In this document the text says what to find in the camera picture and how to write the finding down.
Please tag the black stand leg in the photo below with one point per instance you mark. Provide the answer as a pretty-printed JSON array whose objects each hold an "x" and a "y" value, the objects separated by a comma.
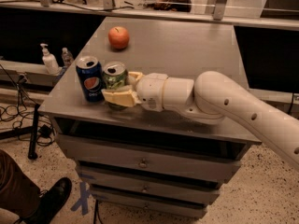
[{"x": 32, "y": 146}]

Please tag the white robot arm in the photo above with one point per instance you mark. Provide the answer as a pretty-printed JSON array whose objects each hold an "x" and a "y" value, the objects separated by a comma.
[{"x": 209, "y": 99}]

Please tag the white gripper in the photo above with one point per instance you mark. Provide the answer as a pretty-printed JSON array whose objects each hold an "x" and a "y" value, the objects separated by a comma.
[{"x": 149, "y": 90}]

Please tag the red apple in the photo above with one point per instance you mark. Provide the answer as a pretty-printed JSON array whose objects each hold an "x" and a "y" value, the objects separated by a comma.
[{"x": 118, "y": 37}]

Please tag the white pump sanitizer bottle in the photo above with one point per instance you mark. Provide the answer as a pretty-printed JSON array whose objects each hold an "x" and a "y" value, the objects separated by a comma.
[{"x": 49, "y": 60}]

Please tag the grey drawer cabinet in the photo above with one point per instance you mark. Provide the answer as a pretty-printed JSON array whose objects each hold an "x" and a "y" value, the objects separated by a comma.
[{"x": 153, "y": 160}]

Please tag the black leather shoe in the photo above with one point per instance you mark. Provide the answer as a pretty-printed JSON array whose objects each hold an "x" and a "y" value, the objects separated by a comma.
[{"x": 51, "y": 202}]

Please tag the blue pepsi can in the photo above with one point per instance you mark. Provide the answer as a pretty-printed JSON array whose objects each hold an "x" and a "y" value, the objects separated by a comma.
[{"x": 89, "y": 72}]

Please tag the clear plastic water bottle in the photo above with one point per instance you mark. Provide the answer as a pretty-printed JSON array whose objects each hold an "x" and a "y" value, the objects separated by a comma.
[{"x": 67, "y": 57}]

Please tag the green soda can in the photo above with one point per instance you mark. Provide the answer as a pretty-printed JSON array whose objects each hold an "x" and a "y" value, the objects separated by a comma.
[{"x": 114, "y": 75}]

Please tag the brown trouser leg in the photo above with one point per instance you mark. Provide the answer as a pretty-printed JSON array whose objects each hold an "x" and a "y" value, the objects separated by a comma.
[{"x": 18, "y": 193}]

